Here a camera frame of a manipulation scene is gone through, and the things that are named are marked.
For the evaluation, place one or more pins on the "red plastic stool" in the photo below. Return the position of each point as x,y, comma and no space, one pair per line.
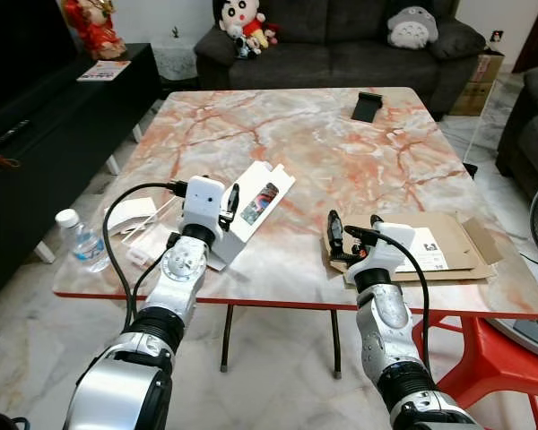
493,358

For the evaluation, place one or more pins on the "cartoon boy plush doll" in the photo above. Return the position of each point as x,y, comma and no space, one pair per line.
242,22

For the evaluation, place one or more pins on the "black low cabinet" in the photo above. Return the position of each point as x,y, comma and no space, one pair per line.
54,152

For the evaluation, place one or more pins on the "dark grey armchair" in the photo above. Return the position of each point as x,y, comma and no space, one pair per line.
529,125

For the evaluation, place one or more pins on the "printed booklet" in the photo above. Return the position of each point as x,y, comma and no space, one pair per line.
103,70

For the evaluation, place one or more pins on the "clear plastic water bottle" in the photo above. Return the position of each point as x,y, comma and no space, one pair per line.
83,244

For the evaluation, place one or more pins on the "black television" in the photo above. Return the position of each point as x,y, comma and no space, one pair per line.
22,54

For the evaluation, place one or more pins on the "dark grey sofa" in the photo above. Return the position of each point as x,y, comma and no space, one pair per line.
341,54

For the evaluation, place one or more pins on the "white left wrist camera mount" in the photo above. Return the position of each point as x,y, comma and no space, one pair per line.
203,202

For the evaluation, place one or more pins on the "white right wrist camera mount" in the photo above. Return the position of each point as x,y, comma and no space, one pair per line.
390,244

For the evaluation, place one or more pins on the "clear plastic packaging tray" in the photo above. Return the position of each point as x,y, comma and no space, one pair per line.
157,237

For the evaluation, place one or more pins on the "small black stand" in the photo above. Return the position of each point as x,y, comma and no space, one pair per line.
368,107

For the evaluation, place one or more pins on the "small black power adapter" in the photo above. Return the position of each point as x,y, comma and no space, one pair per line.
470,170

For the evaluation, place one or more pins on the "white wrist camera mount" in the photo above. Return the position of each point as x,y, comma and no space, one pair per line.
203,202
390,244

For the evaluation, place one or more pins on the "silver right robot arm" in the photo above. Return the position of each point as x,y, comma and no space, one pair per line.
384,313

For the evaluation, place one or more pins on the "white lace cloth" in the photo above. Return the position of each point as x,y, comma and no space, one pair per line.
175,61

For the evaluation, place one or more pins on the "white carton with window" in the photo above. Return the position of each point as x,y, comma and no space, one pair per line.
267,193

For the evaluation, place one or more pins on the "white card insert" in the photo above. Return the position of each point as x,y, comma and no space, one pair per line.
130,215

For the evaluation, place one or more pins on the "marble table with black legs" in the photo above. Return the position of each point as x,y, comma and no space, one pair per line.
323,152

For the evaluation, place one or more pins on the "brown cardboard carton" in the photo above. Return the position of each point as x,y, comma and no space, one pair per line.
480,85

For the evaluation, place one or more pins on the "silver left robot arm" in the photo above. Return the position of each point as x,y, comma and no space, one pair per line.
184,269

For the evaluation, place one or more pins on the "grey round plush toy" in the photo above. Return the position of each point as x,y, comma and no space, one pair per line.
412,29

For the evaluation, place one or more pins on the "red costume doll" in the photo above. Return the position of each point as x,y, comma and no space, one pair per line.
94,27

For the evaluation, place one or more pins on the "flat brown cardboard box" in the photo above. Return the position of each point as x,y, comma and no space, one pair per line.
466,251

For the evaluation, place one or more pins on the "white shipping label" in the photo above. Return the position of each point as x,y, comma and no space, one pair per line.
430,251

